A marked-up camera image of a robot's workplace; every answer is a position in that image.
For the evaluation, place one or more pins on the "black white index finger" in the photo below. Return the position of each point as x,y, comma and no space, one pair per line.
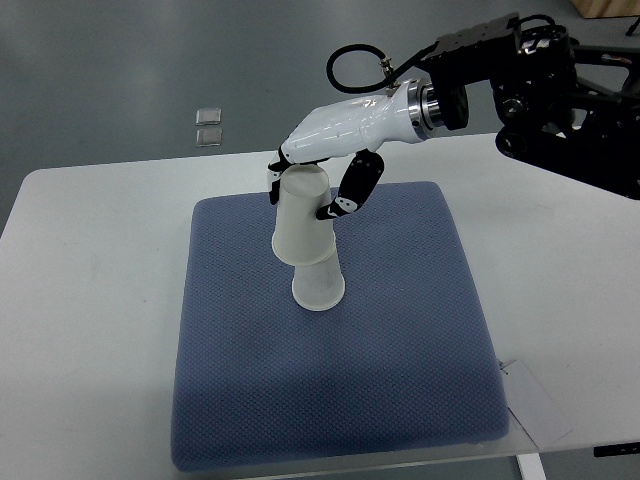
274,182

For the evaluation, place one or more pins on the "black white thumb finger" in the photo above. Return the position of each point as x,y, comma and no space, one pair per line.
359,180

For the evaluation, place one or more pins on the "blue quilted cushion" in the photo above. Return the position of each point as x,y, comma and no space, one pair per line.
404,360

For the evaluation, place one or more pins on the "white paper cup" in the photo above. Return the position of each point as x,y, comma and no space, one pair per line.
319,287
299,238

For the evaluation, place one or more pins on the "white table leg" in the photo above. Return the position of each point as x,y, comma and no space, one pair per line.
530,467

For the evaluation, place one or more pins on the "black tripod leg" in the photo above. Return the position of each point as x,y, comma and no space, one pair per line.
633,27

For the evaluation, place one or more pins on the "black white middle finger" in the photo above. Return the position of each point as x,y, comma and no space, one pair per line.
279,162

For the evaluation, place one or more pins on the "lower floor socket plate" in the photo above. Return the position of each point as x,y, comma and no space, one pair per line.
209,137

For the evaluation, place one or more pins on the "wooden furniture corner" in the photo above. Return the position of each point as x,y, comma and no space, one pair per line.
598,9

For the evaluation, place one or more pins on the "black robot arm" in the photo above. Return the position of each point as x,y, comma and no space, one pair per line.
564,107

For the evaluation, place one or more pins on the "black table control panel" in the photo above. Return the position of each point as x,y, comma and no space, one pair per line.
613,450

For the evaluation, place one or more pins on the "white paper cup on cushion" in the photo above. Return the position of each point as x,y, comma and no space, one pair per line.
319,287

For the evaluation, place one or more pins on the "white paper tag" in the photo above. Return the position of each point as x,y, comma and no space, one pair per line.
531,405

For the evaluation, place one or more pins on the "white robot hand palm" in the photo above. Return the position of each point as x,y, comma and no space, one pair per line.
411,115

